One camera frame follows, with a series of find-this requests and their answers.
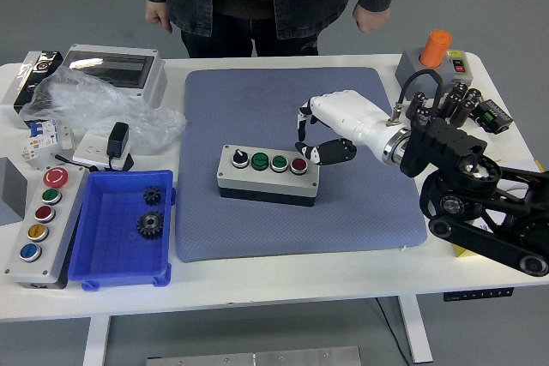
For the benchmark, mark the person's left hand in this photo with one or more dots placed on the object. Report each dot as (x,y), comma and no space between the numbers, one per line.
(371,19)

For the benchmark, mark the person's right hand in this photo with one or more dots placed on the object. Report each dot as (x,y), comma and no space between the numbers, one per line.
(158,12)

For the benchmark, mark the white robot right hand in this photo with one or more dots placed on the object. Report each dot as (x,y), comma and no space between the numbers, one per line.
(351,115)

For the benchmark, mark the grey four-button control box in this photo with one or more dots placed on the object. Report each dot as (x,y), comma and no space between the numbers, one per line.
(257,179)

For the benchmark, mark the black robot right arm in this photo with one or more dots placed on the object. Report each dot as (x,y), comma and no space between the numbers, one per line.
(442,143)

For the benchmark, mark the grey five-button control box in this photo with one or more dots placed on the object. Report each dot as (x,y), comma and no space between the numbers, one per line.
(51,263)

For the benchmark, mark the grey square base block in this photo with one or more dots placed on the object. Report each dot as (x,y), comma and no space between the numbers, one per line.
(412,66)

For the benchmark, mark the black cylindrical capacitor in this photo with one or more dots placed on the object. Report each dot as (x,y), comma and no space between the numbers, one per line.
(474,96)
(416,104)
(450,104)
(424,116)
(460,88)
(462,112)

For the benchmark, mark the grey distribution box dark window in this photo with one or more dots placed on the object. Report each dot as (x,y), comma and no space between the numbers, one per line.
(150,79)

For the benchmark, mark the orange cylinder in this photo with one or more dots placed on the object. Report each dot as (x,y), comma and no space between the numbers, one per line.
(435,49)

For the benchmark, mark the clear plastic bag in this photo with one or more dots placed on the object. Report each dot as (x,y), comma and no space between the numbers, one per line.
(86,100)

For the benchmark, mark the black power adapter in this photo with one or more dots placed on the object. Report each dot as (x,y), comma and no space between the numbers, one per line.
(118,139)

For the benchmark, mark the black module green terminal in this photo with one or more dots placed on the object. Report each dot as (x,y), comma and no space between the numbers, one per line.
(493,116)

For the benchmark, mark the blue-grey fabric mat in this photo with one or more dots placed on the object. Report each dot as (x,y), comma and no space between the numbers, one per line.
(240,229)

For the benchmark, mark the white box shiny black panel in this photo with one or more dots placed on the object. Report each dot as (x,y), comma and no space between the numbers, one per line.
(10,87)

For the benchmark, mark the white blue circuit breaker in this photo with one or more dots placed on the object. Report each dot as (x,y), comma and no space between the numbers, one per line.
(40,139)

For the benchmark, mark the small black gear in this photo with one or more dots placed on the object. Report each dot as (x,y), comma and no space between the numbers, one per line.
(151,196)

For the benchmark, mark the large black gear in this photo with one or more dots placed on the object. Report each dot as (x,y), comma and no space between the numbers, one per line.
(150,224)

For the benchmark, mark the black table control panel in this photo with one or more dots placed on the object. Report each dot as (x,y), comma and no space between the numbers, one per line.
(478,293)

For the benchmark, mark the white table leg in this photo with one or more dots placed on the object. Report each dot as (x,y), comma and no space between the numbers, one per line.
(416,331)
(96,340)

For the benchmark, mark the grey metal block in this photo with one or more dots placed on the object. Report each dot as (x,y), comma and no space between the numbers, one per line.
(10,186)

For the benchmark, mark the blue plastic bin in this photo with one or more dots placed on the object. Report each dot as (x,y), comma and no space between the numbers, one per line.
(111,254)

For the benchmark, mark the white switch box red button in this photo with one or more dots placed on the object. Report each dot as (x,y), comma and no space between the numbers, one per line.
(459,67)

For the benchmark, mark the white wall socket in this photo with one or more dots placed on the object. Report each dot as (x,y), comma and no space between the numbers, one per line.
(90,147)

